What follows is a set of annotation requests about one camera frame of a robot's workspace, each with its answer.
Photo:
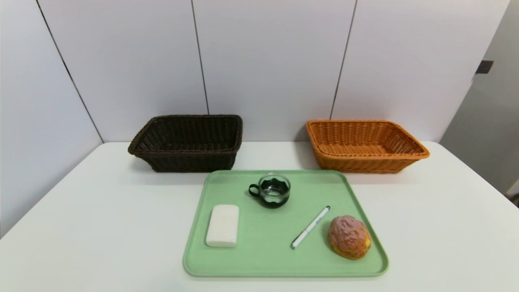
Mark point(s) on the brown bread bun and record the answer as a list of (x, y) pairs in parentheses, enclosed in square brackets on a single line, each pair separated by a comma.
[(349, 237)]

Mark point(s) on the orange wicker basket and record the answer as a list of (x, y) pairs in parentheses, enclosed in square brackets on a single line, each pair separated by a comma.
[(365, 164)]

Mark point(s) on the dark wall plate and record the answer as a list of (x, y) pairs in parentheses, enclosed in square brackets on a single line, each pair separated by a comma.
[(484, 67)]

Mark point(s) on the white soap bar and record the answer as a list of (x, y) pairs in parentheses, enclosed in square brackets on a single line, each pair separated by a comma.
[(222, 225)]

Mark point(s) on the green plastic tray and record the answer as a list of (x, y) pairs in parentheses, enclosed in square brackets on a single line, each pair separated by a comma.
[(263, 243)]

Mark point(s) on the white pen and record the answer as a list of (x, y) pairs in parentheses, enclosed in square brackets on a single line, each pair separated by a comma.
[(310, 228)]

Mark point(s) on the dark brown wicker basket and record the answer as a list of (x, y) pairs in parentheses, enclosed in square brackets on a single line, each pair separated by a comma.
[(194, 138)]

